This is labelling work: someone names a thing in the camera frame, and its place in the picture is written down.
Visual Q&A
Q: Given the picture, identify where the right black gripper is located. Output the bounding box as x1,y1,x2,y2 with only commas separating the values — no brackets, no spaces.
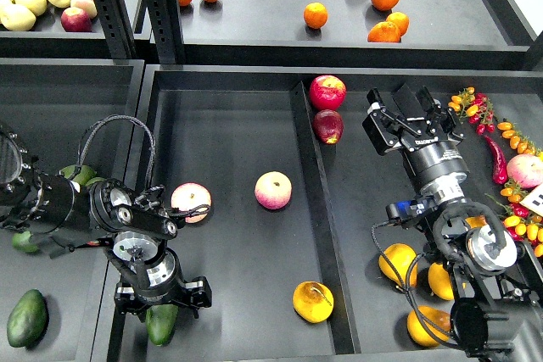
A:
362,86,468,197

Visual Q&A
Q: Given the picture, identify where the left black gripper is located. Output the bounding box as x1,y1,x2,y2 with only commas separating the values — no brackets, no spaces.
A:
114,248,212,315

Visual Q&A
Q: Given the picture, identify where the dark green avocado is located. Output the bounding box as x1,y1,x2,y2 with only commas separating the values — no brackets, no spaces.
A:
7,289,48,348
145,304,178,346

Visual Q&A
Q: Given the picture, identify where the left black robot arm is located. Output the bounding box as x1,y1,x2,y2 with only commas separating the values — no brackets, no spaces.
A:
1,114,212,315

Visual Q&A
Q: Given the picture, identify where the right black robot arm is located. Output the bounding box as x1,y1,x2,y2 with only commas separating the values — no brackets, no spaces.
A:
363,86,542,361

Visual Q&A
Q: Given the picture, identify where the yellow pear with brown top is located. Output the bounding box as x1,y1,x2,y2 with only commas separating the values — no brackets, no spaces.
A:
465,215,488,228

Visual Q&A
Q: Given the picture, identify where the light green avocado beside top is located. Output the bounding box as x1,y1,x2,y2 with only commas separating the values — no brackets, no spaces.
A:
85,176,104,187

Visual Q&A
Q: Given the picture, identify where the yellow pear with stem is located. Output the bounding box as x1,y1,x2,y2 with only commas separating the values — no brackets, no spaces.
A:
378,243,417,287

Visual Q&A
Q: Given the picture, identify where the green avocado lower pile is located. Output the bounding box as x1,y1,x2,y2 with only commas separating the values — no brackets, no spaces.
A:
12,231,39,253

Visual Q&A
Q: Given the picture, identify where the cherry tomato bunch upper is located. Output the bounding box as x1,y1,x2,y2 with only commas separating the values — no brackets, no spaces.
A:
448,86,495,135

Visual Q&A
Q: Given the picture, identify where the dark red apple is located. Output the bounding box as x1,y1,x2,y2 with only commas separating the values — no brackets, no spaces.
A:
312,109,344,145

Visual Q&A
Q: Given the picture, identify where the pink apple left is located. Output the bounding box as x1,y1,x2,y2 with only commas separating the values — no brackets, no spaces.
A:
171,182,211,224

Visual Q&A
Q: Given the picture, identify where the pink apple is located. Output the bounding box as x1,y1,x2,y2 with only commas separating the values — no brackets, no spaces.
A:
255,171,292,210
171,182,211,224

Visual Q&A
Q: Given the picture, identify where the bright red apple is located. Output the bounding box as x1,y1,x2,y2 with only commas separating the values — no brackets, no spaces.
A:
309,75,347,110

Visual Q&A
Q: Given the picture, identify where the orange on shelf front right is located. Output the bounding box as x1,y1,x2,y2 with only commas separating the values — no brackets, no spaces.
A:
367,21,401,43

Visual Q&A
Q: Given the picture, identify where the red chili pepper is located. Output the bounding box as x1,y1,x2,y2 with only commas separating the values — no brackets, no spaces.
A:
484,136,508,185

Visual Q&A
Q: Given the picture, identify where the orange cherry tomato bunch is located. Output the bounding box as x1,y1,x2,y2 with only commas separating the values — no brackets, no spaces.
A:
497,120,542,159

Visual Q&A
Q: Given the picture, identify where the pink apple right tray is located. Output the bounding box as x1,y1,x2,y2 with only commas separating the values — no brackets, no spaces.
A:
507,153,542,189

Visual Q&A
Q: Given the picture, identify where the black divided middle tray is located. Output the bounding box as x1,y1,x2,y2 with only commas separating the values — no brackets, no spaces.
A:
106,65,542,361

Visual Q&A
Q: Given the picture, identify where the white label card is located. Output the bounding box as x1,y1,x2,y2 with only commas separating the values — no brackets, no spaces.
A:
520,184,543,216

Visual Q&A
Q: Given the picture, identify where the pink apple centre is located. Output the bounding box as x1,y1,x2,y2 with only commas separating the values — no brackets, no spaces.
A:
255,171,292,210

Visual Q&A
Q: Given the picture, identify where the orange on shelf centre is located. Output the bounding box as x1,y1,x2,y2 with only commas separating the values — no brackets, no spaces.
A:
303,3,328,30

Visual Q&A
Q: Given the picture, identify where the cherry tomato bunch lower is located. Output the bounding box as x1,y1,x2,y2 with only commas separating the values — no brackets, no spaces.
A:
487,179,542,262

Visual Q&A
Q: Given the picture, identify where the black left tray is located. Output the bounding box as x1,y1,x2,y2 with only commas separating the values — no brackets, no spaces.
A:
1,58,144,361

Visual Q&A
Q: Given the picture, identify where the black upper shelf tray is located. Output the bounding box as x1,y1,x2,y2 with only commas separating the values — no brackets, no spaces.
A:
133,0,539,71

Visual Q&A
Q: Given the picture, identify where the red apple on left shelf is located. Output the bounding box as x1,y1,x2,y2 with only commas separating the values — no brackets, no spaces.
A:
60,7,92,32

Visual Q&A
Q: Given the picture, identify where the pink peach on shelf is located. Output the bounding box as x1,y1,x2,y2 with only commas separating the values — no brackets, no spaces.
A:
70,0,98,19

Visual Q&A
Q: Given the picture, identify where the pale yellow apple front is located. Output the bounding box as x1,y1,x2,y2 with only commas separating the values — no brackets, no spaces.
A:
1,4,36,31

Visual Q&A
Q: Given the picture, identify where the pale yellow apple middle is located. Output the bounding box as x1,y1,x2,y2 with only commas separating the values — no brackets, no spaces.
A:
14,0,48,17

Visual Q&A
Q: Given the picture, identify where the black shelf upright post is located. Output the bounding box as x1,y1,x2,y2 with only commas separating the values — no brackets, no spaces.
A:
94,0,137,59

